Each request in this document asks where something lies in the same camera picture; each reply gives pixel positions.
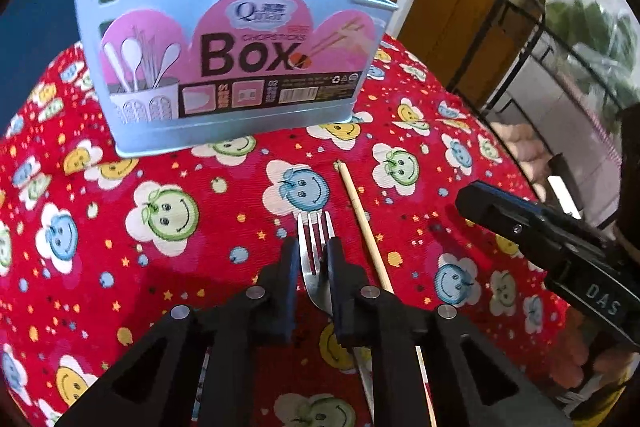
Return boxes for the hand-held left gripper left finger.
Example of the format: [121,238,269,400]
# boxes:
[52,237,303,427]

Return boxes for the person's right hand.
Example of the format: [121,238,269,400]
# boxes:
[555,307,640,418]

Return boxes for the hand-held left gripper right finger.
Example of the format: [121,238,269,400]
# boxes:
[325,237,576,427]

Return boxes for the blue kitchen counter cabinet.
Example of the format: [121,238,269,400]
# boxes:
[0,0,83,58]

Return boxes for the wooden chopstick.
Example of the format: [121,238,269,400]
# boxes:
[334,160,435,427]

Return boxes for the red smiley flower tablecloth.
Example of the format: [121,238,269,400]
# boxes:
[0,32,626,427]

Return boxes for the wooden cupboard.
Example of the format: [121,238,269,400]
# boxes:
[372,0,546,108]

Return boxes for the bag of green vegetables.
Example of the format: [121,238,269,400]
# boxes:
[542,0,640,118]

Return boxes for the pile of eggs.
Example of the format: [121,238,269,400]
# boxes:
[492,122,556,198]

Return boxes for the steel fork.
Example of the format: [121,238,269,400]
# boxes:
[297,211,337,319]

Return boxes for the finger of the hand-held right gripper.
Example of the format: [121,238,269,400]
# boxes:
[455,181,568,280]

